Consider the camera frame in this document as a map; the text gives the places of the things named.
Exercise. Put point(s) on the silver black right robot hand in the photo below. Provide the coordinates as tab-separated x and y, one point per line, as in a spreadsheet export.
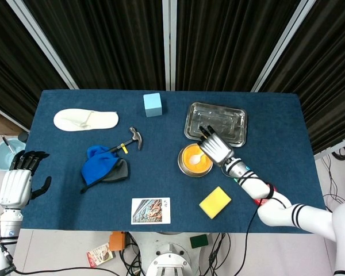
217	148

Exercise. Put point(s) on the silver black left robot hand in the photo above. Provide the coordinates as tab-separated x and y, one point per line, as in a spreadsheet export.
15	184

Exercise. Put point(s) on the white plastic spoon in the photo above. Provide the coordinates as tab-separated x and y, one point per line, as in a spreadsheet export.
194	160

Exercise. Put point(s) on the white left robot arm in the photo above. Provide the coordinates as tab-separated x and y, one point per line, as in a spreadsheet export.
5	230

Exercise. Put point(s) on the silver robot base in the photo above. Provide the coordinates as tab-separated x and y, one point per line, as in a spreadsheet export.
168	258

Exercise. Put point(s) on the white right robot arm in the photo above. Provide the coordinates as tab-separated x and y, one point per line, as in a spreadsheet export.
276	214

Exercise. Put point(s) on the white bowl with yellow inside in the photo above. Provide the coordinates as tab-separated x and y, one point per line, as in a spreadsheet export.
189	169

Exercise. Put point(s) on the rectangular steel tray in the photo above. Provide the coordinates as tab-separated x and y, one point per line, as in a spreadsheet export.
228	115

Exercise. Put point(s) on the orange metal bowl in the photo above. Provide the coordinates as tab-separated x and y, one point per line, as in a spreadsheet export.
194	175

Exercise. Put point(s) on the light blue plastic basin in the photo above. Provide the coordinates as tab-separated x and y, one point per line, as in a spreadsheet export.
0	156

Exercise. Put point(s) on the pen in basin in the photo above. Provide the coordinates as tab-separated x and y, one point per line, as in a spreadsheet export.
8	146

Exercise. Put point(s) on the yellow sponge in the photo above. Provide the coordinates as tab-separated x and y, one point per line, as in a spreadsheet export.
215	202

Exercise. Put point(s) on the dark blue tablecloth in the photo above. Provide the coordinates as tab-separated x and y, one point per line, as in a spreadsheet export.
161	178

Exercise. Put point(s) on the red round disc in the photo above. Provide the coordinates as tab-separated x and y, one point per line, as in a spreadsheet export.
258	202

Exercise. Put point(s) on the light blue foam cube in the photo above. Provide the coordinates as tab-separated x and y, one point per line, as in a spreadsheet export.
153	105

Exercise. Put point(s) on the claw hammer with yellow tag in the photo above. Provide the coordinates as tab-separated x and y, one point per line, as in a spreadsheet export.
137	138

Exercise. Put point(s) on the blue and grey fleece hat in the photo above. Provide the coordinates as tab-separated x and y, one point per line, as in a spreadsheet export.
97	166

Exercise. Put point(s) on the white slipper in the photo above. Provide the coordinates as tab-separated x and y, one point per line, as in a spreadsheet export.
74	120

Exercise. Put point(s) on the dragon picture postcard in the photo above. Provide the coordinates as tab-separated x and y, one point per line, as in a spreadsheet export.
151	211

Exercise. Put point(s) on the dark green box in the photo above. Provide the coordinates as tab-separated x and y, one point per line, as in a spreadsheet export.
199	241

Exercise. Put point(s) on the black curtain panel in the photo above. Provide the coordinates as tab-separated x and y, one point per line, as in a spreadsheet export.
227	43
330	72
11	63
103	43

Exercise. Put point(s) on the printed snack packet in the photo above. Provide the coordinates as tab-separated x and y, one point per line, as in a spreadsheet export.
99	256

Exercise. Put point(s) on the orange box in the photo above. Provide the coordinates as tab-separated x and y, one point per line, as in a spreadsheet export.
117	241

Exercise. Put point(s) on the white screen frame post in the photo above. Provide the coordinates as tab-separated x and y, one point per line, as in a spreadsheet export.
43	43
284	43
169	43

